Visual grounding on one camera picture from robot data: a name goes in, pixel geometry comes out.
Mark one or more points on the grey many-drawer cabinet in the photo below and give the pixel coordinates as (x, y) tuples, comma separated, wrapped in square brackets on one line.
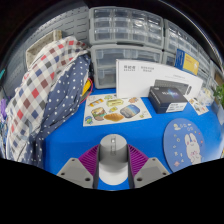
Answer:
[(183, 36), (125, 26), (207, 66)]

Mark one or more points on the green potted plant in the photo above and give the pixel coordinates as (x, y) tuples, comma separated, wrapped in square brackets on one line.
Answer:
[(220, 95)]

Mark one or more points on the small sticker sheet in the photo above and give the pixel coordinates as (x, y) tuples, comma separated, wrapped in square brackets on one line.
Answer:
[(199, 106)]

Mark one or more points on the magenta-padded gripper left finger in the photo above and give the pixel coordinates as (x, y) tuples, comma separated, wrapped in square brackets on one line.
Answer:
[(81, 170)]

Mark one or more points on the small black box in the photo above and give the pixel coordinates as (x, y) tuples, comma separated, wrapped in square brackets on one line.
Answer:
[(166, 98)]

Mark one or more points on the beige woven basket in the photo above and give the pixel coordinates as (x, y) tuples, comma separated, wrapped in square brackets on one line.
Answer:
[(40, 46)]

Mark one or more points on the yellow and blue box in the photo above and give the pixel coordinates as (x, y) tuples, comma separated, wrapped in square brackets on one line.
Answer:
[(188, 62)]

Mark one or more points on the round blue rabbit mouse pad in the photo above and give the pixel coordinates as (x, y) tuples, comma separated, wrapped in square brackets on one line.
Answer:
[(176, 143)]

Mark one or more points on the red blue checkered cloth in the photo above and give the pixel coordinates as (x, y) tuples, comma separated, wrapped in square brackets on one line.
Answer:
[(36, 90)]

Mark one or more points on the long white keyboard box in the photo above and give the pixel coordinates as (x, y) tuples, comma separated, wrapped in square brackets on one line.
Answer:
[(136, 78)]

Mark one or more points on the clear plastic box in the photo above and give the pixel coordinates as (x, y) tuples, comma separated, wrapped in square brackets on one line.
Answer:
[(207, 95)]

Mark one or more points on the white computer mouse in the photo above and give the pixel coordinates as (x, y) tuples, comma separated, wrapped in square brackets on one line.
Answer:
[(113, 160)]

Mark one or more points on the large food sticker sheet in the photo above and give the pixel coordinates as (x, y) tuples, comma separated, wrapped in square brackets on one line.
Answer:
[(115, 110)]

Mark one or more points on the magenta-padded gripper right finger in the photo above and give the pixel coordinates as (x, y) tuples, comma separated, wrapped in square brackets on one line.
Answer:
[(145, 170)]

